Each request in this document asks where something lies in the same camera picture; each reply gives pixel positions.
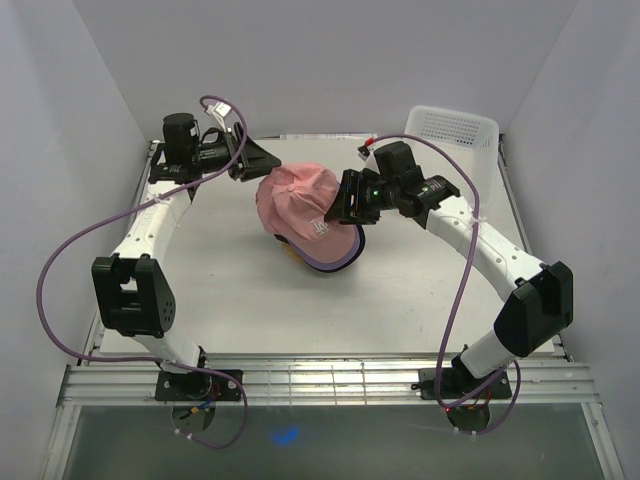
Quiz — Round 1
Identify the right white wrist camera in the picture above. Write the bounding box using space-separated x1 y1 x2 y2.
357 137 376 162

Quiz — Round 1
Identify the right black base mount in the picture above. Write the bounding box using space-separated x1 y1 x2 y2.
411 367 512 407

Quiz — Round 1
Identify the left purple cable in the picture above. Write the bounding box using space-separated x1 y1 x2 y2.
35 94 251 451

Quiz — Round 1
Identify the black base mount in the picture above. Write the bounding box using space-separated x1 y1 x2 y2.
411 367 512 407
153 370 243 403

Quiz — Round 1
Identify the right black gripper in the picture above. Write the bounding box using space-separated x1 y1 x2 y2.
322 170 398 226

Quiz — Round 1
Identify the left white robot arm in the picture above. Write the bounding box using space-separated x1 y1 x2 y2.
91 113 281 400

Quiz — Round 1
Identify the black gold R cap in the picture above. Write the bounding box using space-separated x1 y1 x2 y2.
273 226 366 274

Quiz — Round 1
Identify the tan baseball cap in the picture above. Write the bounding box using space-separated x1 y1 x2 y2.
280 241 306 265

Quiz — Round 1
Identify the pink LA baseball cap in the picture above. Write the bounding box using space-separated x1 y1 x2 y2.
255 163 342 241

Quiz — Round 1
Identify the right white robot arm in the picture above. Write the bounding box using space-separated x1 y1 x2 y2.
325 141 573 397

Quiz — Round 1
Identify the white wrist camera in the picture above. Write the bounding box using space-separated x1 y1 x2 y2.
357 137 376 162
205 101 232 132

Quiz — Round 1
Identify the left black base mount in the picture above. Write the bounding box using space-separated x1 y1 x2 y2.
153 370 243 403

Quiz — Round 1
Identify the purple baseball cap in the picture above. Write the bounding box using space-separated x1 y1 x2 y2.
274 224 366 274

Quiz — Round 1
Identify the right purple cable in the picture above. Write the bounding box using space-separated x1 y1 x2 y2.
362 133 524 437

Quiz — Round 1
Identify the purple cable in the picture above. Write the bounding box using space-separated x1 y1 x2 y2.
362 133 524 437
35 94 251 451

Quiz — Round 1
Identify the white plastic basket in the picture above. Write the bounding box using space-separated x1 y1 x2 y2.
405 105 499 211

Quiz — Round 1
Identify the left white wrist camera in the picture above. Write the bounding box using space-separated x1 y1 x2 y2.
205 101 232 132

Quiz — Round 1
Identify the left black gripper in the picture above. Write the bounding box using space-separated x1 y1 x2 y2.
192 123 282 183

